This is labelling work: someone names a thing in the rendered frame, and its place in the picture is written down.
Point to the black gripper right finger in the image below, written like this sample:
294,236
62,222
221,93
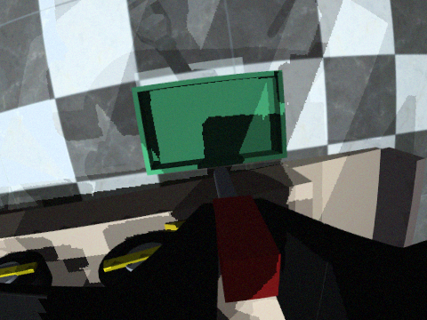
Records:
329,274

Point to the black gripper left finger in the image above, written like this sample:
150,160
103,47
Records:
178,282

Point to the red-headed pin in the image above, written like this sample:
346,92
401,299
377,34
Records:
249,257

